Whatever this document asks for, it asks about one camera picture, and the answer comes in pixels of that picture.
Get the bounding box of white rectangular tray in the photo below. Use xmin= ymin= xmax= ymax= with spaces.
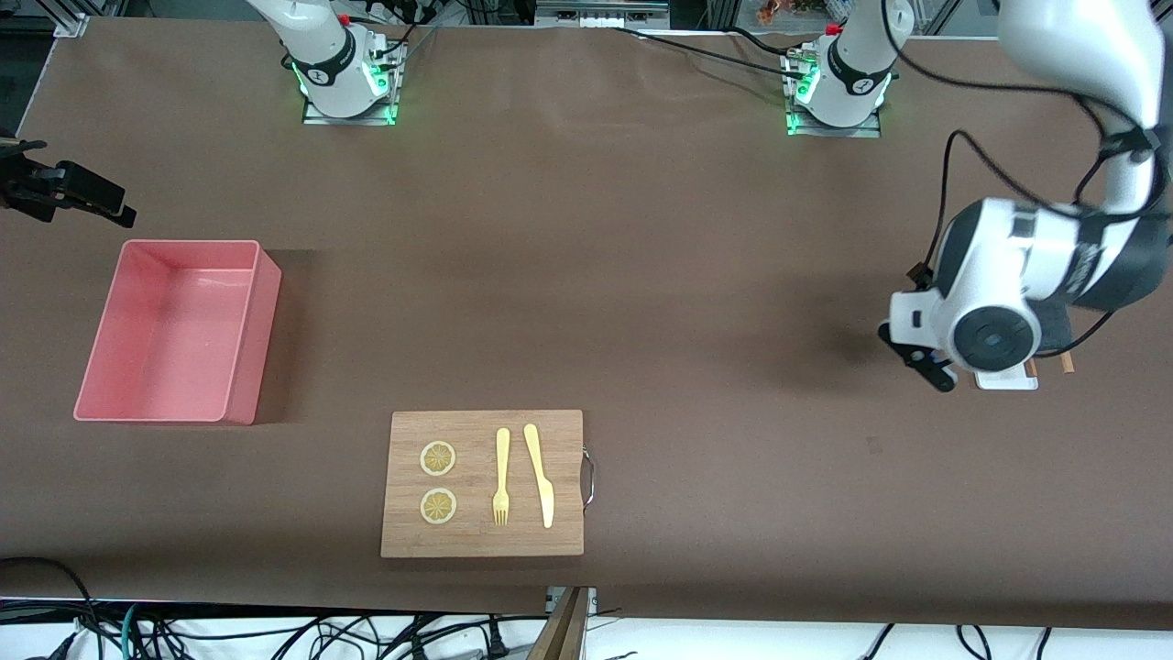
xmin=971 ymin=365 xmax=1040 ymax=391

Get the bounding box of orange plastic item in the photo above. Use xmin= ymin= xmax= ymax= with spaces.
xmin=756 ymin=0 xmax=826 ymax=24

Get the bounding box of yellow plastic knife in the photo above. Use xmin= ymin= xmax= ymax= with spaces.
xmin=523 ymin=423 xmax=555 ymax=530

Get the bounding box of yellow plastic fork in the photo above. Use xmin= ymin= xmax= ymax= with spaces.
xmin=492 ymin=427 xmax=511 ymax=527

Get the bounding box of grey metal device box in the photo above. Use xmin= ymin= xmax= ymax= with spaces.
xmin=534 ymin=0 xmax=672 ymax=28

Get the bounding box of pink plastic bin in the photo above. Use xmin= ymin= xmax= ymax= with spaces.
xmin=73 ymin=239 xmax=283 ymax=426

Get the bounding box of short black table cable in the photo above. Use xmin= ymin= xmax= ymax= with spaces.
xmin=729 ymin=26 xmax=807 ymax=58

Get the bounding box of long black table cable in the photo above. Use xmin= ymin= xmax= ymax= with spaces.
xmin=600 ymin=25 xmax=817 ymax=82

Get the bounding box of wooden cutting board with handle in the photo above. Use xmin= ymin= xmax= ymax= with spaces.
xmin=380 ymin=410 xmax=597 ymax=559

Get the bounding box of thick black cable loop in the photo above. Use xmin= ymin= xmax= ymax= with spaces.
xmin=0 ymin=555 xmax=100 ymax=643

